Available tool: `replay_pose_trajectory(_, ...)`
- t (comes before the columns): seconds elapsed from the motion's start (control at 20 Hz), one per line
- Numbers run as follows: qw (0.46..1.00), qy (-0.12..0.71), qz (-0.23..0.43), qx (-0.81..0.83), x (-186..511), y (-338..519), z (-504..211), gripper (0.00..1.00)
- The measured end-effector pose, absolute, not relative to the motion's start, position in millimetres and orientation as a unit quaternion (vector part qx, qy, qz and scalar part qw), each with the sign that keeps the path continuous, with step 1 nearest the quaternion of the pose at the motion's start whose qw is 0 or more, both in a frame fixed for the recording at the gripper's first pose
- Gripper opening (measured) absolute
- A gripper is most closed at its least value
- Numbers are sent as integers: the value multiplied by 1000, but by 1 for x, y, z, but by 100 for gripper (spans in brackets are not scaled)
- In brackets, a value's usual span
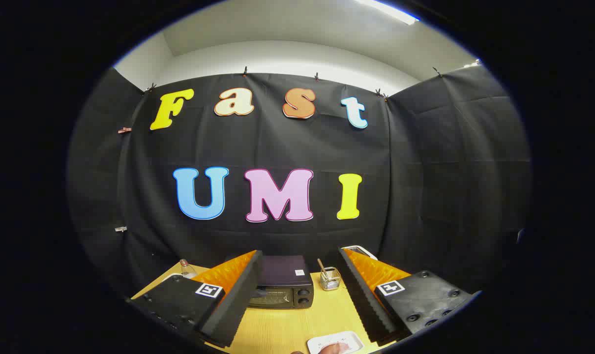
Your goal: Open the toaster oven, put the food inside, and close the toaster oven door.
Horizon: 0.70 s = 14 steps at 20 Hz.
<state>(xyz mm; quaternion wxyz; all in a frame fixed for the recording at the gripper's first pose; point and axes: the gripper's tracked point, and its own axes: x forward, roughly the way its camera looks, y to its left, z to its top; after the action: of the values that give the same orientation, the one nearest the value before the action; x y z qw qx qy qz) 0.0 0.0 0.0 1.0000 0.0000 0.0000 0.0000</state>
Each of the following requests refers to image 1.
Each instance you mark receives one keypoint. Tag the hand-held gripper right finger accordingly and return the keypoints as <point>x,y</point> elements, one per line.
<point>364,305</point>

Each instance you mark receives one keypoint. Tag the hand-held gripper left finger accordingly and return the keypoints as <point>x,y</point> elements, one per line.
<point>238,300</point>

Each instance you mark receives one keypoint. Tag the white rectangular food tray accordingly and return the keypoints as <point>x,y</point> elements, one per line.
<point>337,337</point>

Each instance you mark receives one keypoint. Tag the black toaster oven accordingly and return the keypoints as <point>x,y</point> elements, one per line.
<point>282,273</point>

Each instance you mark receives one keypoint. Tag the white bread toaster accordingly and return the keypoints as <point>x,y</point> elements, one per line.
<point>364,251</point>

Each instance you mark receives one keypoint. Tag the wooden stick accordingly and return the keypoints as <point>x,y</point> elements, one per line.
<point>322,267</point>

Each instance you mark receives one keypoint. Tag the clear plastic water bottle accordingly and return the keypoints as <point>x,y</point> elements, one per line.
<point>185,269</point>

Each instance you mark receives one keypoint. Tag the clear wrapped packet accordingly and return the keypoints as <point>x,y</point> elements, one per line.
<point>172,276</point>

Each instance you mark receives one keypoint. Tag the black backdrop cloth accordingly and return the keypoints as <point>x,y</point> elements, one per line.
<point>278,142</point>

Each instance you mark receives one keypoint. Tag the row of small black clips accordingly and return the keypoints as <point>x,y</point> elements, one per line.
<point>245,72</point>

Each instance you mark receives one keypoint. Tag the ceiling light strip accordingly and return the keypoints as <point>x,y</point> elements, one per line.
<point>391,11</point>

